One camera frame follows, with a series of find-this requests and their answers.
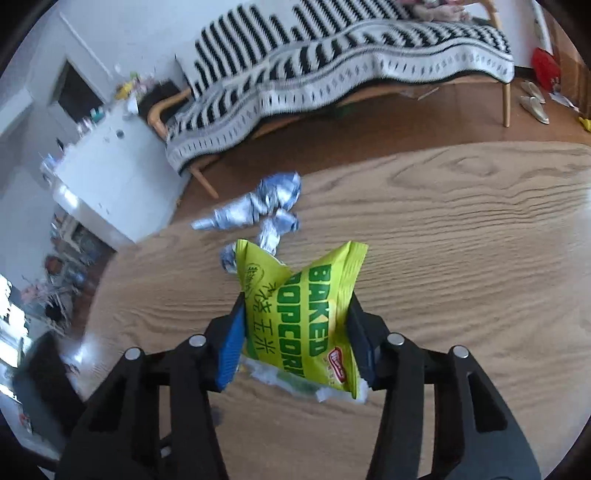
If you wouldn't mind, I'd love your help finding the green popcorn snack bag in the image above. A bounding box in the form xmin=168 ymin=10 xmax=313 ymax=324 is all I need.
xmin=236 ymin=240 xmax=368 ymax=401

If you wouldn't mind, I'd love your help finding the blue foil wrapper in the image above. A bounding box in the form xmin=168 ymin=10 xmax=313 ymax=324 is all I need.
xmin=190 ymin=172 xmax=301 ymax=231

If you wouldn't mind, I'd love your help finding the white cabinet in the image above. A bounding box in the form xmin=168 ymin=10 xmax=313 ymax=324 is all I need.
xmin=52 ymin=102 xmax=190 ymax=251

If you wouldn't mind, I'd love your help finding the beige slippers pair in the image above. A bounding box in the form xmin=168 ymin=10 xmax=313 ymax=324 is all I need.
xmin=520 ymin=81 xmax=550 ymax=125

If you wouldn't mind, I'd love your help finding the yellow toy on floor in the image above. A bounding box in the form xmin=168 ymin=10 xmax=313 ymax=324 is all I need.
xmin=579 ymin=117 xmax=591 ymax=133

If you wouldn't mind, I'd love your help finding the red bag on floor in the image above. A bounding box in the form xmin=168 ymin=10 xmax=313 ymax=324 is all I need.
xmin=531 ymin=48 xmax=561 ymax=92

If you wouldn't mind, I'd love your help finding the black white striped blanket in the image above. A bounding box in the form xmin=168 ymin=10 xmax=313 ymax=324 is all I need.
xmin=164 ymin=0 xmax=516 ymax=174

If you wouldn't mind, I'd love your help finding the pink cartoon pillow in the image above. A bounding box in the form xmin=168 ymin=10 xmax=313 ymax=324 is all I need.
xmin=401 ymin=0 xmax=472 ymax=22

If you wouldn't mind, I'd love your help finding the wooden frame sofa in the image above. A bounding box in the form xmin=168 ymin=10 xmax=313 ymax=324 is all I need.
xmin=147 ymin=0 xmax=514 ymax=199

